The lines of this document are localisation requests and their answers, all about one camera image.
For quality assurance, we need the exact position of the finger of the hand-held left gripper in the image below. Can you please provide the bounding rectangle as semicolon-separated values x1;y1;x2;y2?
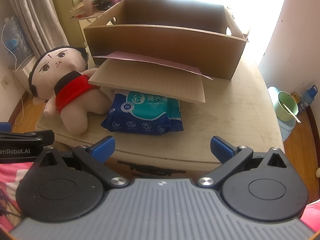
0;122;55;146

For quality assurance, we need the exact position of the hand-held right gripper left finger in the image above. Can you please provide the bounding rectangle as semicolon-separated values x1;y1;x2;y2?
37;135;130;189

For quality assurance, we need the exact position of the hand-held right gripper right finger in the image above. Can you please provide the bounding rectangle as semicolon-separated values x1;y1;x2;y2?
196;135;288;189

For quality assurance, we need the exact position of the blue wet wipes pack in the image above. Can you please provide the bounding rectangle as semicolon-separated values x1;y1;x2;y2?
101;91;184;136

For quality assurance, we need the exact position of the plush doll with red top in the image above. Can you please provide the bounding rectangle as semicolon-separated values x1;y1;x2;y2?
27;45;115;134

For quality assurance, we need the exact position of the lined paper notebook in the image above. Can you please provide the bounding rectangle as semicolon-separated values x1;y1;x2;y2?
88;59;206;103

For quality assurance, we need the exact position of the brown cardboard box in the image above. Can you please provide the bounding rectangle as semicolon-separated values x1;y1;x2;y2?
83;0;250;80

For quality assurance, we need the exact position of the beige desktop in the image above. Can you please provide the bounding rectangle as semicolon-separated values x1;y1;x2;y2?
36;52;284;180

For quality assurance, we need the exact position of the green basin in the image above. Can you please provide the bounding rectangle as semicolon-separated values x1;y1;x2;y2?
277;91;299;122

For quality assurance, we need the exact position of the bluish plastic bag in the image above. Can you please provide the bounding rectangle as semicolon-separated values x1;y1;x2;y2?
1;15;34;68

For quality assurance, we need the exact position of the blue water bottle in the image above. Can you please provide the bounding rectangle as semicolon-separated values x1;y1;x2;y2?
299;85;318;112

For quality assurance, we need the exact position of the grey curtain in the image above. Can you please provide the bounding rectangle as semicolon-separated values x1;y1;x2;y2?
5;0;69;58

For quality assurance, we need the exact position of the folding side table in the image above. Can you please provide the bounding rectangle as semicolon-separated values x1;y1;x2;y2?
69;0;125;23

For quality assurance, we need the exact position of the pale pink spray bottle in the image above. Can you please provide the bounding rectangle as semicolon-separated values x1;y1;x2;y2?
80;0;95;17

